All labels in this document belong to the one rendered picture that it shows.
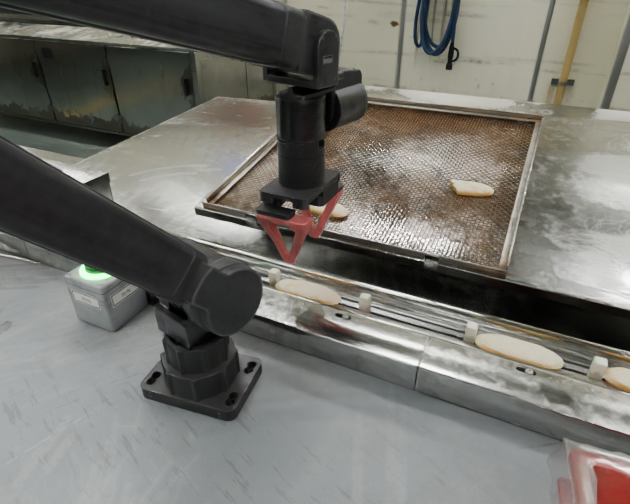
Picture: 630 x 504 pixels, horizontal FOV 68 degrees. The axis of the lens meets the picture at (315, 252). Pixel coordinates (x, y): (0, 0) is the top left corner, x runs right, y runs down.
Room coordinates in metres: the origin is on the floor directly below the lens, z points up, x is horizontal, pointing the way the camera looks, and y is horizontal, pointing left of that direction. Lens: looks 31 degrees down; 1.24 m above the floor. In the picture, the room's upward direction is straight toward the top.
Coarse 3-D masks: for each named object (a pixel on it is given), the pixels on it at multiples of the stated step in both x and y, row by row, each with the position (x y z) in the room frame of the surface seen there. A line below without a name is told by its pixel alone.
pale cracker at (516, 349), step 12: (480, 336) 0.44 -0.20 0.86; (492, 336) 0.43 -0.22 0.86; (504, 336) 0.43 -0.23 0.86; (480, 348) 0.42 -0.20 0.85; (492, 348) 0.41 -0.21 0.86; (504, 348) 0.41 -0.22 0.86; (516, 348) 0.41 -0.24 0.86; (528, 348) 0.41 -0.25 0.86; (540, 348) 0.41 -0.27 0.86; (528, 360) 0.39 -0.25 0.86; (540, 360) 0.39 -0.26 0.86; (552, 360) 0.39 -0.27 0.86
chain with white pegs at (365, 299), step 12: (276, 276) 0.56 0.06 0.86; (360, 300) 0.50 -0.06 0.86; (372, 312) 0.50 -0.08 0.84; (468, 324) 0.44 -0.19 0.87; (456, 336) 0.45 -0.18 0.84; (468, 336) 0.44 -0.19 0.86; (600, 360) 0.38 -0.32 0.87; (576, 372) 0.39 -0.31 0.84; (588, 372) 0.39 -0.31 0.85; (600, 372) 0.37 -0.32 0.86
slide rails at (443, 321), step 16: (272, 288) 0.55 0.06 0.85; (336, 288) 0.55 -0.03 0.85; (384, 304) 0.51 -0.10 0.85; (400, 304) 0.51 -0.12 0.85; (384, 320) 0.47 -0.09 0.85; (432, 320) 0.47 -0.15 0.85; (448, 320) 0.47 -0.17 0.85; (448, 336) 0.44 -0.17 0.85; (512, 336) 0.44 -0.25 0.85; (560, 352) 0.42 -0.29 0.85; (576, 352) 0.42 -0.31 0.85; (560, 368) 0.39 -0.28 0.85; (608, 384) 0.36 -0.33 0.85
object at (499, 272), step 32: (352, 128) 1.00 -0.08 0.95; (384, 128) 0.98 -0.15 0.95; (416, 128) 0.97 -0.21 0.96; (448, 128) 0.96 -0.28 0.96; (512, 128) 0.94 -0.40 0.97; (256, 160) 0.88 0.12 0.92; (384, 160) 0.85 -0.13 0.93; (416, 160) 0.84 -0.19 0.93; (224, 192) 0.77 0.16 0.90; (416, 192) 0.74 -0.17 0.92; (448, 192) 0.73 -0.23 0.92; (448, 224) 0.64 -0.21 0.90; (512, 224) 0.63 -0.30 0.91; (416, 256) 0.57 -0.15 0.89; (448, 256) 0.57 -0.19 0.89
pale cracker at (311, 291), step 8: (288, 280) 0.55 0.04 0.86; (296, 280) 0.55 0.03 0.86; (280, 288) 0.54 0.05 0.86; (288, 288) 0.53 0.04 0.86; (296, 288) 0.53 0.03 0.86; (304, 288) 0.53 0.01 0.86; (312, 288) 0.53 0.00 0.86; (320, 288) 0.53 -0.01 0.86; (328, 288) 0.54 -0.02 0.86; (304, 296) 0.52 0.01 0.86; (312, 296) 0.52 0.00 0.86; (320, 296) 0.51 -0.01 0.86; (328, 296) 0.52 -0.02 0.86; (336, 296) 0.52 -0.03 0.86; (328, 304) 0.50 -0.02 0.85; (336, 304) 0.51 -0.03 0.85
